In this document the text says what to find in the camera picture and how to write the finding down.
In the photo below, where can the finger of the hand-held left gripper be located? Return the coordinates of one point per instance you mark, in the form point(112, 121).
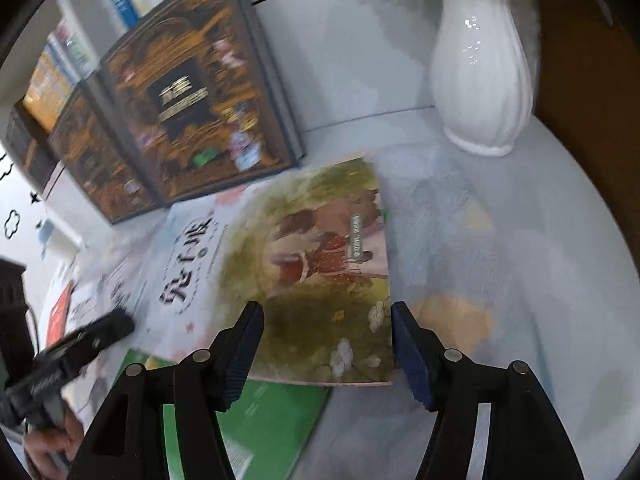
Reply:
point(100, 330)

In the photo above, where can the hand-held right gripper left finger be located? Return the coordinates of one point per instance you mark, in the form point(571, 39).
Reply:
point(245, 355)

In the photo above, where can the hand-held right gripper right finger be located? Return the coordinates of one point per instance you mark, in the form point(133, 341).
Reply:
point(412, 355)

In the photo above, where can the bright green paperback book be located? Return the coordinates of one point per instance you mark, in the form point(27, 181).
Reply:
point(280, 420)

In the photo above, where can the watercolour bear picture book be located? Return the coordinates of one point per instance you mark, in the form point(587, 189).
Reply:
point(310, 270)

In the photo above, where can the person's left hand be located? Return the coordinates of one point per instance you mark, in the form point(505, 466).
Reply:
point(47, 447)

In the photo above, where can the red cover book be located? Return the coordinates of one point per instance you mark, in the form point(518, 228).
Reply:
point(60, 312)

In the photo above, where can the white book black calligraphy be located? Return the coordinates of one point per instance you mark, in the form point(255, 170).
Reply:
point(185, 270)

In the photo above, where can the white bottle with blue lid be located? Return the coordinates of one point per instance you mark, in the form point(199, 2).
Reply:
point(47, 230)

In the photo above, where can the dark ornate encyclopedia book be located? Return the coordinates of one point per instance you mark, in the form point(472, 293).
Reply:
point(190, 105)
point(100, 160)

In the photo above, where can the row of dark hardcover volumes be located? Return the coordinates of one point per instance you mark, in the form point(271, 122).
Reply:
point(25, 145)

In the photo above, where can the white ribbed vase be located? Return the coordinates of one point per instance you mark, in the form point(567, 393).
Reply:
point(480, 75)

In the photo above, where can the brown wooden cabinet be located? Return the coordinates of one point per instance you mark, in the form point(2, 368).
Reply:
point(590, 110)

